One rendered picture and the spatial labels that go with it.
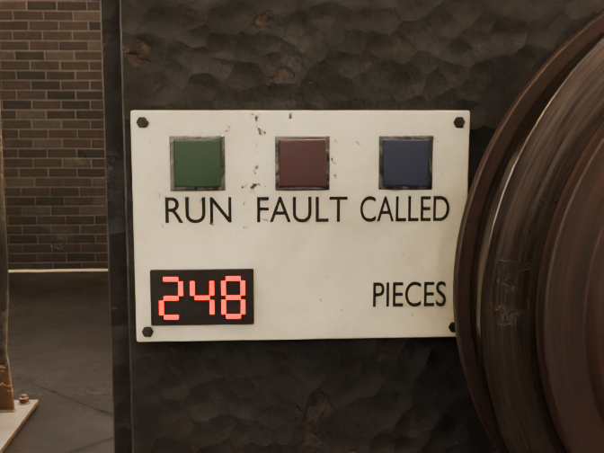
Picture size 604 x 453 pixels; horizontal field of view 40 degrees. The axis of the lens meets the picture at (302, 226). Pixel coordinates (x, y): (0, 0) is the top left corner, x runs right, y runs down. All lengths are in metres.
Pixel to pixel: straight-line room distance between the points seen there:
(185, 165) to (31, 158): 6.21
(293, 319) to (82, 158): 6.12
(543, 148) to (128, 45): 0.32
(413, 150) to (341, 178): 0.06
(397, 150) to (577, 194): 0.17
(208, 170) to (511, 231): 0.23
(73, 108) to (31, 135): 0.39
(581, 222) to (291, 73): 0.26
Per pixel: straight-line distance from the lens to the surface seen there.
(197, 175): 0.64
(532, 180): 0.54
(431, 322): 0.67
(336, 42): 0.66
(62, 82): 6.77
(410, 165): 0.64
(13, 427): 3.52
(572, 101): 0.54
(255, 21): 0.66
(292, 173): 0.63
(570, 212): 0.53
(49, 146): 6.80
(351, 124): 0.64
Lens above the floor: 1.24
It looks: 8 degrees down
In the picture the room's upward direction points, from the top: straight up
